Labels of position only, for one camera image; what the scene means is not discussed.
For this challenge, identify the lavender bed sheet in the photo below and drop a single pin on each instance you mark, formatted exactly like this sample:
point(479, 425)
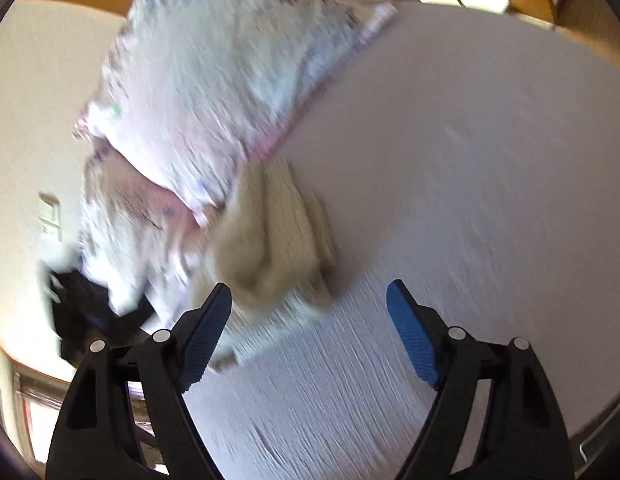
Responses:
point(476, 158)

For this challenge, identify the left pink floral pillow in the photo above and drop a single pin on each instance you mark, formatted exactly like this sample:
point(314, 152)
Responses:
point(139, 239)

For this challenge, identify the beige cable-knit sweater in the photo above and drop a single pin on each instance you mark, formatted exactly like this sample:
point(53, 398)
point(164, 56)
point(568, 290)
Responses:
point(271, 246)

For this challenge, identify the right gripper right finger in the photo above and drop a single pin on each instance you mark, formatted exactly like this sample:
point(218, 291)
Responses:
point(523, 435)

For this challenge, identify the right pink floral pillow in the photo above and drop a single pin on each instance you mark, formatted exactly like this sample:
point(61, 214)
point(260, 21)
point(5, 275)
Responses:
point(191, 89)

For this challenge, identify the pink floral pillow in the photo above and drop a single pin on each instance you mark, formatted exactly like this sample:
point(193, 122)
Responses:
point(139, 239)
point(191, 89)

